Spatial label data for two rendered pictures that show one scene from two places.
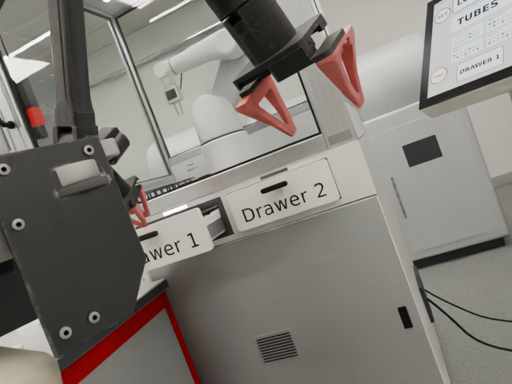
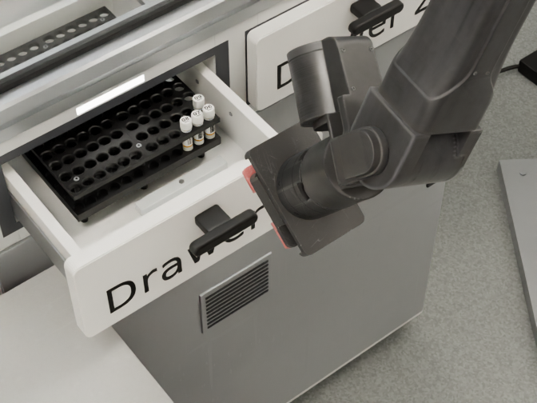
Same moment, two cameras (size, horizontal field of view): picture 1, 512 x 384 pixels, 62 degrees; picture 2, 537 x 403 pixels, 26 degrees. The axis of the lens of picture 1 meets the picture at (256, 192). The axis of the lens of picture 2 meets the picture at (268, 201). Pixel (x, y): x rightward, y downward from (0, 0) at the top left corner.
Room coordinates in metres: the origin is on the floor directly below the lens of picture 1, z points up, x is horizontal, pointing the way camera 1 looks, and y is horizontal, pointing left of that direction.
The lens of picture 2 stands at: (0.62, 0.83, 1.77)
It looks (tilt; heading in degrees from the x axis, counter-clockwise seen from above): 50 degrees down; 305
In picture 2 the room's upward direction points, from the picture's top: straight up
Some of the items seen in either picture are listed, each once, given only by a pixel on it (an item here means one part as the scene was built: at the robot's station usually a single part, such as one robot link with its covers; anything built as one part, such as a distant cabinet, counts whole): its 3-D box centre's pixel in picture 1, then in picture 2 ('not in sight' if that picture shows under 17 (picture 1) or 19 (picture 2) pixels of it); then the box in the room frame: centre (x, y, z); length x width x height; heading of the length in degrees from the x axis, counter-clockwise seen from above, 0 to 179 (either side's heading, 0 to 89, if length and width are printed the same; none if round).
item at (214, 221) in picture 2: (147, 235); (216, 224); (1.06, 0.29, 0.91); 0.07 x 0.04 x 0.01; 72
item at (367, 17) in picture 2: (274, 187); (368, 11); (1.10, -0.05, 0.91); 0.07 x 0.04 x 0.01; 72
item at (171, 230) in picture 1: (157, 244); (201, 228); (1.08, 0.28, 0.87); 0.29 x 0.02 x 0.11; 72
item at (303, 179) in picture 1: (281, 196); (352, 20); (1.13, -0.06, 0.87); 0.29 x 0.02 x 0.11; 72
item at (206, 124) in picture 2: not in sight; (144, 153); (1.18, 0.25, 0.90); 0.18 x 0.02 x 0.01; 72
